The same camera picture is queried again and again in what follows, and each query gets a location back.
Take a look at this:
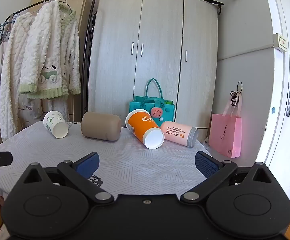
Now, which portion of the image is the white door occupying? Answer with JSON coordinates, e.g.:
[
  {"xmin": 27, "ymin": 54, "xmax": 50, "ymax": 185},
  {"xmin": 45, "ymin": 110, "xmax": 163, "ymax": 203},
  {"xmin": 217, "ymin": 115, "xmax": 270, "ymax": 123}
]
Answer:
[{"xmin": 256, "ymin": 0, "xmax": 290, "ymax": 202}]

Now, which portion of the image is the pink paper shopping bag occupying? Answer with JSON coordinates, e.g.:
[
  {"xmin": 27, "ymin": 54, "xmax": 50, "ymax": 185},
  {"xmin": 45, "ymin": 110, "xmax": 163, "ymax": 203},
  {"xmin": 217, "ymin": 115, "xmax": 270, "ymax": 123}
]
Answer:
[{"xmin": 208, "ymin": 91, "xmax": 243, "ymax": 159}]

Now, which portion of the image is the white patterned tablecloth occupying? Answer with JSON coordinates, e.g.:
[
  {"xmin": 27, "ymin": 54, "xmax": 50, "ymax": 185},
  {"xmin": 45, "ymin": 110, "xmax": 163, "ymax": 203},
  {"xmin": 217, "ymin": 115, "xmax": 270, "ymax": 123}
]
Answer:
[{"xmin": 0, "ymin": 121, "xmax": 211, "ymax": 198}]

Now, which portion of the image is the blue wire hanger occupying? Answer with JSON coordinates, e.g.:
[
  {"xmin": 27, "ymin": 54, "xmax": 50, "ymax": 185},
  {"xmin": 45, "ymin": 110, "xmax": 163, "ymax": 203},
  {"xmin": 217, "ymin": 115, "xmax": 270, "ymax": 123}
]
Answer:
[{"xmin": 0, "ymin": 22, "xmax": 12, "ymax": 42}]

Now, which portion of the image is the watermelon slice bag charm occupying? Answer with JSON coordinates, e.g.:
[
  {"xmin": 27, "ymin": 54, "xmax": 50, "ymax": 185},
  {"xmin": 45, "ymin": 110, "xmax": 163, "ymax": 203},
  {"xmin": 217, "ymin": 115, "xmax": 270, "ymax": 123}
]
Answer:
[{"xmin": 151, "ymin": 106, "xmax": 164, "ymax": 122}]

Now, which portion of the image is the beige printed garment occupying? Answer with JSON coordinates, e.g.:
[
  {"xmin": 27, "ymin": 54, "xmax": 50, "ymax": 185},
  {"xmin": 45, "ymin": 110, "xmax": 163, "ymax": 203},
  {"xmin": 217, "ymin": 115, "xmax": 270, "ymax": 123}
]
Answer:
[{"xmin": 18, "ymin": 94, "xmax": 43, "ymax": 120}]

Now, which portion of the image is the white and green fluffy jacket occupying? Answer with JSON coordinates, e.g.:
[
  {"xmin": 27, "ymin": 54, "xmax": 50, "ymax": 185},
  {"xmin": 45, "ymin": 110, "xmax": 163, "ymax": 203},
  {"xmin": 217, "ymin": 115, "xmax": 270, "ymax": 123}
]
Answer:
[{"xmin": 18, "ymin": 0, "xmax": 82, "ymax": 100}]

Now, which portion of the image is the orange paper cup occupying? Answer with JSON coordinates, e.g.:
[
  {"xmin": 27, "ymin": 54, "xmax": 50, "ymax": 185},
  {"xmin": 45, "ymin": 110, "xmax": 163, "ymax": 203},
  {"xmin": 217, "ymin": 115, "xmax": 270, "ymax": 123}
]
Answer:
[{"xmin": 125, "ymin": 109, "xmax": 165, "ymax": 150}]

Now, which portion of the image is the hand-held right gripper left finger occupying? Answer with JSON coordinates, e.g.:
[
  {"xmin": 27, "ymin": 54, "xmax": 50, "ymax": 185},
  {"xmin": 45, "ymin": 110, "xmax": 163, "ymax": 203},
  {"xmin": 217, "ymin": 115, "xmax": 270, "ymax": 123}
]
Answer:
[{"xmin": 22, "ymin": 152, "xmax": 115, "ymax": 204}]

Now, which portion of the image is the white fluffy robe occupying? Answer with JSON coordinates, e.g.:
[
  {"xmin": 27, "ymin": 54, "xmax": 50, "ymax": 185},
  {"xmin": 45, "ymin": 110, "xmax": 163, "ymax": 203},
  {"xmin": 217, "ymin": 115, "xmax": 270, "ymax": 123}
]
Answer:
[{"xmin": 0, "ymin": 12, "xmax": 43, "ymax": 141}]

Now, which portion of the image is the tan brown cup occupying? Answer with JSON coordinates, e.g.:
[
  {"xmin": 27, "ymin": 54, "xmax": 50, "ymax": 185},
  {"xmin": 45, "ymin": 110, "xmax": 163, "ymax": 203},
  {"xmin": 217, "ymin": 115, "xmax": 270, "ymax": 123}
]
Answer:
[{"xmin": 81, "ymin": 112, "xmax": 122, "ymax": 142}]

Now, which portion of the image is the black object on wardrobe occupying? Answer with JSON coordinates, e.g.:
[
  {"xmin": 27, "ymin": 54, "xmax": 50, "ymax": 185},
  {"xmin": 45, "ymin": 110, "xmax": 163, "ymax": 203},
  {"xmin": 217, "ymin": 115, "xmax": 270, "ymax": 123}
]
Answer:
[{"xmin": 205, "ymin": 0, "xmax": 224, "ymax": 15}]

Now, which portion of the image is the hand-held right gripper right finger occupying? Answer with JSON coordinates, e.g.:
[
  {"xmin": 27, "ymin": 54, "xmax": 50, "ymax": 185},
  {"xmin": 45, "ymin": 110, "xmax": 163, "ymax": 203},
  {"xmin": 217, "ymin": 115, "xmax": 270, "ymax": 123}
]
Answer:
[{"xmin": 180, "ymin": 151, "xmax": 276, "ymax": 203}]

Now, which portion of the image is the teal felt tote bag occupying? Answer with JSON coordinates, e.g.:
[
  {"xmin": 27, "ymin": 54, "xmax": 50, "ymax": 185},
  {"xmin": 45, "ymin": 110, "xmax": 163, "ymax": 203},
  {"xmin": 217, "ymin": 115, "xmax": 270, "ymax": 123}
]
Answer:
[{"xmin": 129, "ymin": 78, "xmax": 175, "ymax": 128}]

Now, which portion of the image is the grey wood-grain wardrobe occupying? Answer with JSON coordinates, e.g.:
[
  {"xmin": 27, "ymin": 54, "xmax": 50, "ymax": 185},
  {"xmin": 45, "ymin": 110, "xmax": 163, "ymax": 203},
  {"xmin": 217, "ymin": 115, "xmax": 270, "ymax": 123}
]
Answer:
[{"xmin": 87, "ymin": 0, "xmax": 219, "ymax": 133}]

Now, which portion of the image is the white green-print paper cup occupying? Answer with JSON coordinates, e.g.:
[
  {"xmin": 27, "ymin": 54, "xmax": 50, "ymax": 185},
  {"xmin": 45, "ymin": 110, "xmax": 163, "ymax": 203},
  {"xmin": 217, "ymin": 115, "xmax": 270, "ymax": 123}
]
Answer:
[{"xmin": 43, "ymin": 111, "xmax": 69, "ymax": 139}]

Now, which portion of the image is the pink cup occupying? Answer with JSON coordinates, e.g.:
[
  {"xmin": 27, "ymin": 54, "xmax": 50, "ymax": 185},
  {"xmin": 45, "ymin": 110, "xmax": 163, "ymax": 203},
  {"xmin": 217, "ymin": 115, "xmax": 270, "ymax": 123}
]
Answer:
[{"xmin": 160, "ymin": 121, "xmax": 199, "ymax": 148}]

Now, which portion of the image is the black cable on wall hook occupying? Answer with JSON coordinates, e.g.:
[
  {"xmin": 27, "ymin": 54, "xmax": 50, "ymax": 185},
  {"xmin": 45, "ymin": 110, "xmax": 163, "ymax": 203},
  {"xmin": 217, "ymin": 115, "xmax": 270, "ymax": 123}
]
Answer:
[{"xmin": 229, "ymin": 81, "xmax": 243, "ymax": 106}]

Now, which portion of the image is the beige wall box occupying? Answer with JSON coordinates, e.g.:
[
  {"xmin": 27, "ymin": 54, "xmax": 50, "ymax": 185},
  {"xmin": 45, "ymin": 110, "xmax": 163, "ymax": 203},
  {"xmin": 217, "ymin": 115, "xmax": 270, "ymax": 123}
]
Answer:
[{"xmin": 272, "ymin": 33, "xmax": 288, "ymax": 53}]

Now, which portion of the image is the black metal clothes rack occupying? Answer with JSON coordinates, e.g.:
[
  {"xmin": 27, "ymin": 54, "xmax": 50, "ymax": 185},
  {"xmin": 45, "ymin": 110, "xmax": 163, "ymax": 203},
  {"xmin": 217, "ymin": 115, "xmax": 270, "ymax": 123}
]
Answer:
[{"xmin": 0, "ymin": 0, "xmax": 97, "ymax": 130}]

